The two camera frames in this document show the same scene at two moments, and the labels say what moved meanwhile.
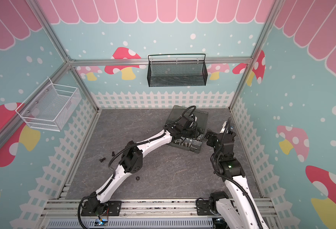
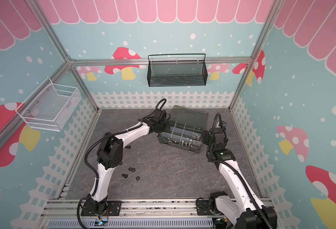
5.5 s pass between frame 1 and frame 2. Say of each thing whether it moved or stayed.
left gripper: moved
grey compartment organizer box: stayed
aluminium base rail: stayed
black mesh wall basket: stayed
